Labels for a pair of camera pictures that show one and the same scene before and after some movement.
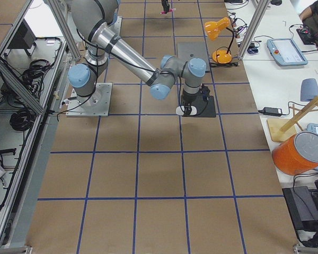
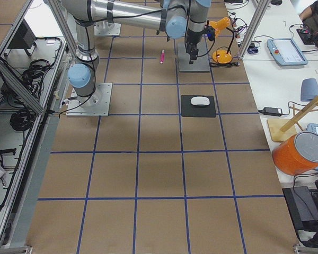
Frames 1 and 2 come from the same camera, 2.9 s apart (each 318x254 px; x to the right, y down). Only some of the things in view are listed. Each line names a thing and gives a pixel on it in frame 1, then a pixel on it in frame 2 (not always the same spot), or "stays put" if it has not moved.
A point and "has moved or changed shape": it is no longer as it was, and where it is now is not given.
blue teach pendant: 284,52 stays put
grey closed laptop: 187,51 stays put
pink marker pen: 170,10 has moved or changed shape
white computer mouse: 180,110 has moved or changed shape
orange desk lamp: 220,56 stays put
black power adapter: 271,111 stays put
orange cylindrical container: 300,152 stays put
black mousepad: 204,108 stays put
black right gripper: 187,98 -> 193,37
